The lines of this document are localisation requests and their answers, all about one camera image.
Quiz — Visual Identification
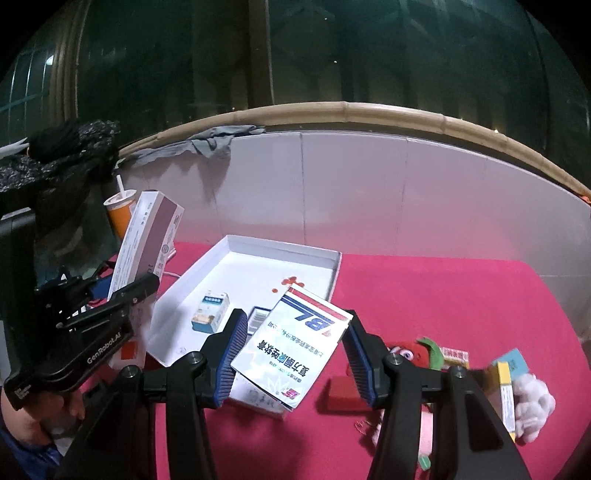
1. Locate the person's left forearm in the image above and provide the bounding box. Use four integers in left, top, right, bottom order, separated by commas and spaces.
0, 425, 63, 480

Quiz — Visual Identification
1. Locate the white shallow cardboard box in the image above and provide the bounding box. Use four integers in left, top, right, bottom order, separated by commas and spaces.
147, 234, 343, 418

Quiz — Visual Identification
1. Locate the light blue card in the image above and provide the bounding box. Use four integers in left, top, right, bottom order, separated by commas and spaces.
492, 349, 529, 377

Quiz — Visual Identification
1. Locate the red plush toy green leaf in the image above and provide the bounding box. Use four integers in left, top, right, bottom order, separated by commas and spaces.
385, 338, 444, 374

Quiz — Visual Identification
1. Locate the white cable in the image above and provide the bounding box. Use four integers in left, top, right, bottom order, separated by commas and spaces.
159, 249, 181, 280

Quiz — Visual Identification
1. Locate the white cotton ball bundle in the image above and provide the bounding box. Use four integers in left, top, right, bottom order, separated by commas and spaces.
512, 374, 557, 444

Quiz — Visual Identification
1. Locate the pink plush toy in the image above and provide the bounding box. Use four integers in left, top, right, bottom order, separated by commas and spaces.
365, 406, 437, 472

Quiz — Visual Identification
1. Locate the tall white mauve box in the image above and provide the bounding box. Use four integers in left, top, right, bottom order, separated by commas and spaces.
107, 191, 184, 305

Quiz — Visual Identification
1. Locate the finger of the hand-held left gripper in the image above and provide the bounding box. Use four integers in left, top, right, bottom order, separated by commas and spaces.
58, 272, 160, 330
34, 274, 112, 308

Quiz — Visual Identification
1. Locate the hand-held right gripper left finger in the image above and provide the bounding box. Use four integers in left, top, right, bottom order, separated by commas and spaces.
55, 308, 252, 480

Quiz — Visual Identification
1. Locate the small blue white medicine box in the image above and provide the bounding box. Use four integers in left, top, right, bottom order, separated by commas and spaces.
191, 290, 230, 334

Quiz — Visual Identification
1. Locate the white and blue medicine box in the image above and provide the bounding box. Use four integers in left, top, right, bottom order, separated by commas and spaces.
230, 284, 355, 411

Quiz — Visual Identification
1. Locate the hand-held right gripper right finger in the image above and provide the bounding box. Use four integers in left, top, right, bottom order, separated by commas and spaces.
342, 310, 532, 480

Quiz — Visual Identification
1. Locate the yellow red snack packet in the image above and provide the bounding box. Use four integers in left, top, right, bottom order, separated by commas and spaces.
438, 346, 472, 370

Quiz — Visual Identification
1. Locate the yellow box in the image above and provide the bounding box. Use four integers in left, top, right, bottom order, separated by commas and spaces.
489, 361, 518, 444

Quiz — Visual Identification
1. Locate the small red box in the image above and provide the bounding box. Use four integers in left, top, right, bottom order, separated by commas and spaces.
327, 376, 370, 411

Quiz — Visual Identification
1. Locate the wooden ledge rail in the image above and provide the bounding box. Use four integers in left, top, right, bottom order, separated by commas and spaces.
117, 102, 591, 197

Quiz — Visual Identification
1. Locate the orange cup with straw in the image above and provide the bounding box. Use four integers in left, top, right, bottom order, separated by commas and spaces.
102, 174, 138, 241

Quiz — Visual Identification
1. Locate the person's left hand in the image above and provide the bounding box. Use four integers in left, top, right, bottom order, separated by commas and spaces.
0, 390, 86, 446

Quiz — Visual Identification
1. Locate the grey cloth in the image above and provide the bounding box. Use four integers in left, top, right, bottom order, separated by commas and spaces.
124, 124, 266, 167

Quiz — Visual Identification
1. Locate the dark cloth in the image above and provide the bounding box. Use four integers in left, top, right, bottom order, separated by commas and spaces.
0, 119, 122, 195

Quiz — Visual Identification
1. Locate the red tablecloth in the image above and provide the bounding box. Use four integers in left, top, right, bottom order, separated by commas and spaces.
81, 240, 587, 480

